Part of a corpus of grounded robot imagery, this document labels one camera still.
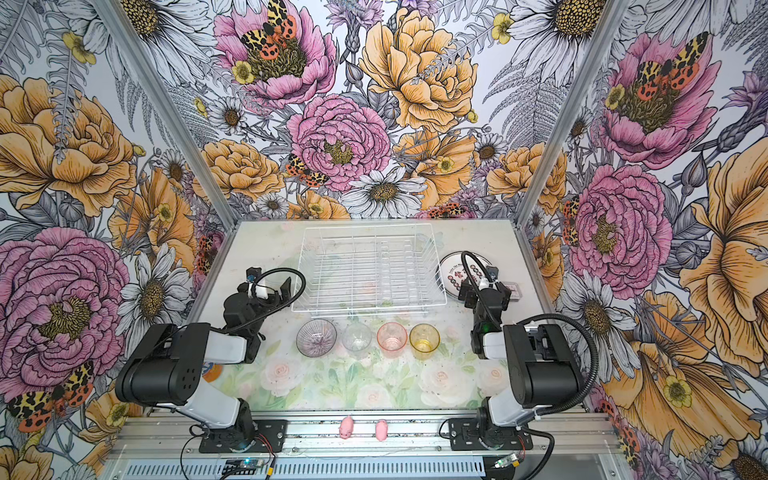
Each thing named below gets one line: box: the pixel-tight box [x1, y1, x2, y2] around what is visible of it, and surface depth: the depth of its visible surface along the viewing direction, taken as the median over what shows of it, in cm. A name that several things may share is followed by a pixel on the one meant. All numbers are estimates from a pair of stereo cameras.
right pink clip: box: [375, 419, 388, 442], surface depth 76 cm
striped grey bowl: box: [296, 318, 337, 358], surface depth 91 cm
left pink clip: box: [339, 416, 354, 440], surface depth 77 cm
